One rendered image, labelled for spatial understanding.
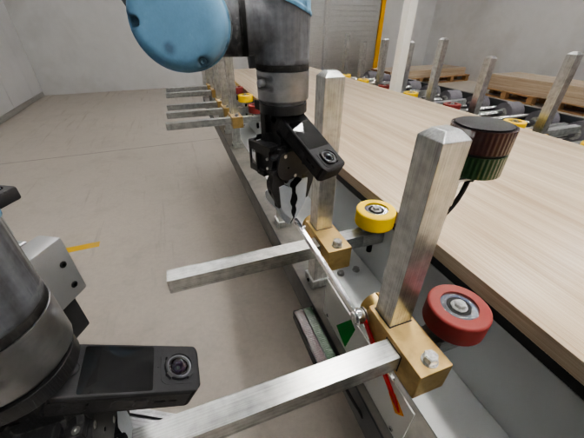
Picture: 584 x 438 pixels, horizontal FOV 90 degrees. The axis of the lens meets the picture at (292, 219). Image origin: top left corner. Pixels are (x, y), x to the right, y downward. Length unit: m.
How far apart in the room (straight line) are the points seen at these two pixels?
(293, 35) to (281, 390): 0.43
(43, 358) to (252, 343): 1.26
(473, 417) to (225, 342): 1.05
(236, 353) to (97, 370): 1.18
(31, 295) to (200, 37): 0.21
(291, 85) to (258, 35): 0.07
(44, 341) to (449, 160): 0.34
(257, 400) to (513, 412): 0.46
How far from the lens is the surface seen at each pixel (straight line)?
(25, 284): 0.24
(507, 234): 0.67
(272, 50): 0.43
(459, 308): 0.46
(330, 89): 0.51
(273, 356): 1.43
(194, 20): 0.28
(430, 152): 0.31
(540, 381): 0.63
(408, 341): 0.45
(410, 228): 0.35
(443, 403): 0.72
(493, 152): 0.34
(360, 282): 0.86
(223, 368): 1.43
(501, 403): 0.71
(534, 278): 0.58
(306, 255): 0.59
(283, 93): 0.43
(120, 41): 7.91
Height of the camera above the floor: 1.22
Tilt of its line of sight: 34 degrees down
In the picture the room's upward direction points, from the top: straight up
